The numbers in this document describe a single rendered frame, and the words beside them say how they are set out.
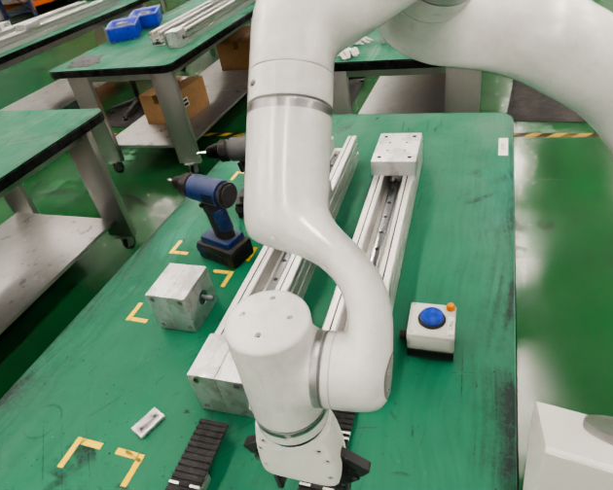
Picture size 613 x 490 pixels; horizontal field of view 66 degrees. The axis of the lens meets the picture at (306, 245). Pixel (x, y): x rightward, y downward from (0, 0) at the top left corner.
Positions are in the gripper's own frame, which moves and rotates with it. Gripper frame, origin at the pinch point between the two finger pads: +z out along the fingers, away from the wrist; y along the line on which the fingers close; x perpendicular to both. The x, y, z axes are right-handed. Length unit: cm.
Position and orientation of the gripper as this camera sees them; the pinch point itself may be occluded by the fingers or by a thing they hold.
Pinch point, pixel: (311, 479)
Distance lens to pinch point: 71.1
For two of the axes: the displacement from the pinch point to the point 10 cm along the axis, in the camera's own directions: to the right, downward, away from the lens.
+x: 2.8, -6.1, 7.4
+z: 1.5, 7.9, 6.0
